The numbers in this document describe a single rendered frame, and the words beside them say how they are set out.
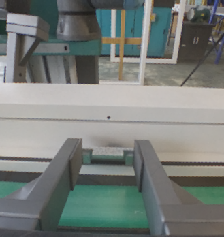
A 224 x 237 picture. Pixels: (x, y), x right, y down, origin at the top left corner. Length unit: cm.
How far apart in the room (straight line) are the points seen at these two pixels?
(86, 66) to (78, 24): 45
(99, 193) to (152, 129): 8
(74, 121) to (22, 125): 5
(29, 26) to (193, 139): 22
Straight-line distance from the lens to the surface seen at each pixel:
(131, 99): 15
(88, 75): 114
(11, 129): 19
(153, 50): 387
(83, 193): 17
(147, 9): 220
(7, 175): 22
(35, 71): 109
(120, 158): 16
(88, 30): 71
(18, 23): 24
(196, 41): 384
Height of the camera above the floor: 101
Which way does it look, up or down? 36 degrees down
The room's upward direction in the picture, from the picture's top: 1 degrees clockwise
